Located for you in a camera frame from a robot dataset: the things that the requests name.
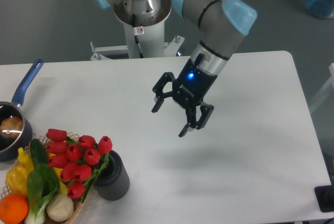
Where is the black device at edge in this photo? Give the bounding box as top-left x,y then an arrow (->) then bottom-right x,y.
314,185 -> 333,213

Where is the green bok choy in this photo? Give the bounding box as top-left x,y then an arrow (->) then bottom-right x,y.
25,163 -> 60,224

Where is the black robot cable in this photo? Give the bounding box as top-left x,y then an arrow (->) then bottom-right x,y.
131,14 -> 145,59

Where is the yellow banana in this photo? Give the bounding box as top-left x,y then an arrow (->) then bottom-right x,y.
18,147 -> 34,173

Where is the brown bun in saucepan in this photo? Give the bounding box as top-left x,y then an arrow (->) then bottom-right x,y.
1,116 -> 23,139

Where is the woven wicker basket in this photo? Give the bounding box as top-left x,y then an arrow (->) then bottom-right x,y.
1,132 -> 83,223

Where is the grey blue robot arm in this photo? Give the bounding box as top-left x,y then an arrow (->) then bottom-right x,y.
93,0 -> 257,137

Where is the green cucumber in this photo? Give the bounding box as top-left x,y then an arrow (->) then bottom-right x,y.
29,138 -> 49,167

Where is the orange fruit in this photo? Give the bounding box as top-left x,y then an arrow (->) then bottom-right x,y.
1,194 -> 29,224

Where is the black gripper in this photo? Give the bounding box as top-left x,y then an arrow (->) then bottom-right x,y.
151,58 -> 218,137

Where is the white frame at right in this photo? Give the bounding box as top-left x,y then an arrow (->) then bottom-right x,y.
308,63 -> 333,114

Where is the blue handled saucepan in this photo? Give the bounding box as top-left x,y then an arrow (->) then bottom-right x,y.
1,59 -> 44,162

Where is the yellow bell pepper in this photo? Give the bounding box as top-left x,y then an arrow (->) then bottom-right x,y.
6,165 -> 28,196

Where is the dark grey ribbed vase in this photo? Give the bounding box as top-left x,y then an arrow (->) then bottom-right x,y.
93,150 -> 130,201

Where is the beige round bun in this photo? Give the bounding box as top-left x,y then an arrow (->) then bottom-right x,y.
46,193 -> 74,222

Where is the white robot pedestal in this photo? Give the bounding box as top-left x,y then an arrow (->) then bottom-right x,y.
90,0 -> 194,61

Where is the red tulip bouquet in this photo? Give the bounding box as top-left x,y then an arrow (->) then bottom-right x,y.
46,128 -> 113,203

